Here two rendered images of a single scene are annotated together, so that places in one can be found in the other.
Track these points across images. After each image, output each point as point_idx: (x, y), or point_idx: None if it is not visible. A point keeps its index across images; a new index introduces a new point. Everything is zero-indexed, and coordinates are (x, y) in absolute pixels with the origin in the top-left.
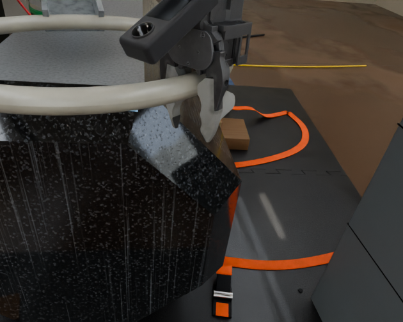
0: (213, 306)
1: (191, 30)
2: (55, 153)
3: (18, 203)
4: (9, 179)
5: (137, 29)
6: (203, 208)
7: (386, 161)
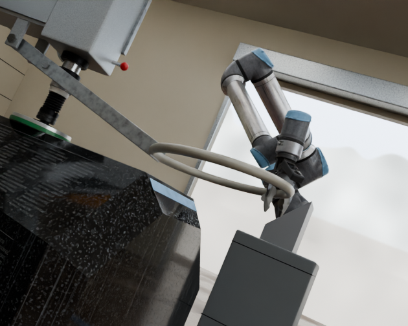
0: None
1: (286, 175)
2: (181, 229)
3: (147, 270)
4: (157, 247)
5: (298, 172)
6: (199, 282)
7: (227, 262)
